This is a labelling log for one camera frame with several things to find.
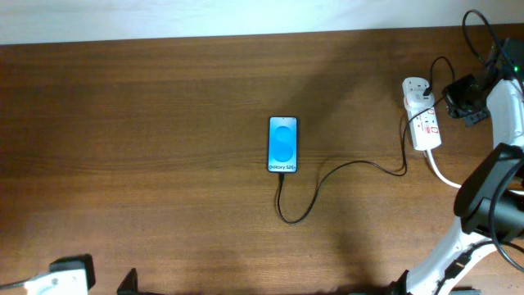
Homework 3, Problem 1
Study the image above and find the black charger cable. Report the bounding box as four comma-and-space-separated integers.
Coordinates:
276, 56, 456, 225

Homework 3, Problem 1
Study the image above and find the blue Galaxy smartphone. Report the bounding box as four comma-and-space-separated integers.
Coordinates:
268, 116, 298, 174

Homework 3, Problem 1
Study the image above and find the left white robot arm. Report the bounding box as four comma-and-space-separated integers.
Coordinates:
1, 254, 96, 295

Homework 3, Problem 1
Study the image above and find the white power strip cord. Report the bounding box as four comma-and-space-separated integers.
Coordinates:
423, 147, 524, 196

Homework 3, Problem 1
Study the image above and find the white power strip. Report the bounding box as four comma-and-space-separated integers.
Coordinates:
402, 77, 441, 151

